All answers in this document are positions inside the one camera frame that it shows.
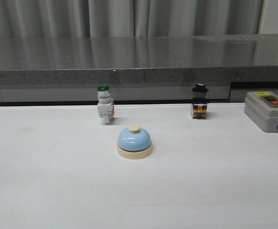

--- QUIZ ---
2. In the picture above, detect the green push button switch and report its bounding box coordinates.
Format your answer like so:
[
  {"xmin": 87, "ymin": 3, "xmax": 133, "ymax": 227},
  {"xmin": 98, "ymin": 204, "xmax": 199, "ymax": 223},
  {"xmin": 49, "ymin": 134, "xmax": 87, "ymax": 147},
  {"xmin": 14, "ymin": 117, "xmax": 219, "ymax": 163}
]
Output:
[{"xmin": 97, "ymin": 85, "xmax": 115, "ymax": 125}]

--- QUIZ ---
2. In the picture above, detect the blue and cream call bell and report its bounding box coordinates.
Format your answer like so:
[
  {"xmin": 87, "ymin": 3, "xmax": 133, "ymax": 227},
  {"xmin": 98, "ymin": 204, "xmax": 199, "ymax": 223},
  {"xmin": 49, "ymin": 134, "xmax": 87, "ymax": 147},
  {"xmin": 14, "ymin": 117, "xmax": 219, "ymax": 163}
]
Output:
[{"xmin": 117, "ymin": 125, "xmax": 153, "ymax": 159}]

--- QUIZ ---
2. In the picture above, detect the black selector switch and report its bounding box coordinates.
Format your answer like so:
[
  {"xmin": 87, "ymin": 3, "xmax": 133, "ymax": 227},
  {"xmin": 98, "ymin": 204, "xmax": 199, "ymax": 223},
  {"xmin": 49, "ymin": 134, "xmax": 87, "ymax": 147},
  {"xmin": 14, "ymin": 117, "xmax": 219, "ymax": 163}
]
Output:
[{"xmin": 191, "ymin": 83, "xmax": 208, "ymax": 119}]

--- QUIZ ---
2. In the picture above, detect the grey curtain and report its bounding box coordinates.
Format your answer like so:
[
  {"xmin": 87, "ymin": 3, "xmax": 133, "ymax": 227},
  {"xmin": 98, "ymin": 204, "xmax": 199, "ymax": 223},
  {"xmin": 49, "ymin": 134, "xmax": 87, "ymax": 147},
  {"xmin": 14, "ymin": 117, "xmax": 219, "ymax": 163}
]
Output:
[{"xmin": 0, "ymin": 0, "xmax": 278, "ymax": 38}]

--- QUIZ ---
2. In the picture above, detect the grey start stop switch box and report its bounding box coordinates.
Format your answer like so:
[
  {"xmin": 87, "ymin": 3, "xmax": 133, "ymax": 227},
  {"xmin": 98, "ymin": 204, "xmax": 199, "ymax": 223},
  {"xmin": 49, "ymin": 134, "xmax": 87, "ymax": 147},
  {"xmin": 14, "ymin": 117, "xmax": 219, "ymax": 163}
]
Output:
[{"xmin": 245, "ymin": 91, "xmax": 278, "ymax": 133}]

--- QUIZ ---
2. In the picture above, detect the grey stone counter ledge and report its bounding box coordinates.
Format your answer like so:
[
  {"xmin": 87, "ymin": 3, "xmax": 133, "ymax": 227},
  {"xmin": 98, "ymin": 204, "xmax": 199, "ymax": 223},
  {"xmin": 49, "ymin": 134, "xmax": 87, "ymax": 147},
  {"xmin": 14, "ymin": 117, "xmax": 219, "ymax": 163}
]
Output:
[{"xmin": 0, "ymin": 34, "xmax": 278, "ymax": 105}]

